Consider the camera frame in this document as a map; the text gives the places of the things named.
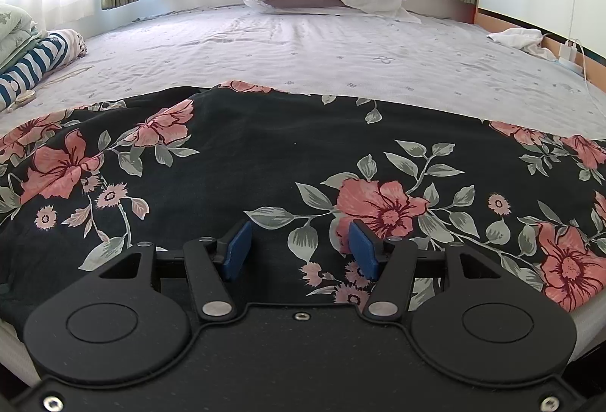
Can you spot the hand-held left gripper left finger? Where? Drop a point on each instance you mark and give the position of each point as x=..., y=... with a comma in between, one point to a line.
x=239, y=247

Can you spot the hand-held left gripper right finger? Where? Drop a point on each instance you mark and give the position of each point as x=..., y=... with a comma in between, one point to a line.
x=363, y=251

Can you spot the black floral pants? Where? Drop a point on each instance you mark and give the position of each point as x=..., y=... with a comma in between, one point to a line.
x=284, y=166

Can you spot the bed with white sheet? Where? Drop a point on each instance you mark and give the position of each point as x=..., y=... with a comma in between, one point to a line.
x=293, y=47

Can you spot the small round compact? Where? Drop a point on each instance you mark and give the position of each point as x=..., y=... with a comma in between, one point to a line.
x=23, y=99

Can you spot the crumpled white cloth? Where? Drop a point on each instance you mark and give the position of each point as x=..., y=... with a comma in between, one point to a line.
x=521, y=38

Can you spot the blue white striped blanket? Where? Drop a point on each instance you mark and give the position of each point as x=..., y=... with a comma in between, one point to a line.
x=33, y=64

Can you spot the white charger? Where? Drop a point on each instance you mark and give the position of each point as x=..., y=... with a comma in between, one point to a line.
x=569, y=52

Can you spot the green folded quilt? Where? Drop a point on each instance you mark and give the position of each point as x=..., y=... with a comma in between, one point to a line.
x=14, y=38

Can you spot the wooden bed frame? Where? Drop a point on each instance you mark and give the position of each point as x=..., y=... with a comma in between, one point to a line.
x=492, y=21

